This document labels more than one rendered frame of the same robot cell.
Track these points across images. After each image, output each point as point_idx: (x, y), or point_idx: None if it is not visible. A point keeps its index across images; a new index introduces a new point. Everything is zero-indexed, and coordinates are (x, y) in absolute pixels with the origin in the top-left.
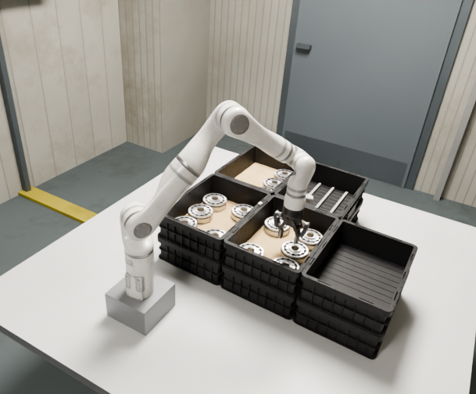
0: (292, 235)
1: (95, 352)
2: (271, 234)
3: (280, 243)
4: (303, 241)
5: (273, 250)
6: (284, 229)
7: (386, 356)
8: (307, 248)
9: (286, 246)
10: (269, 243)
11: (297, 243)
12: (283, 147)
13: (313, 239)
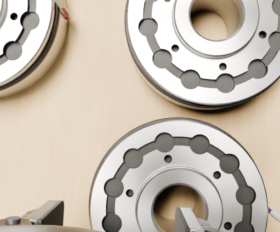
0: (98, 23)
1: None
2: None
3: (64, 136)
4: (200, 103)
5: None
6: (38, 43)
7: None
8: (248, 157)
9: (122, 220)
10: (9, 172)
11: (169, 138)
12: None
13: (251, 43)
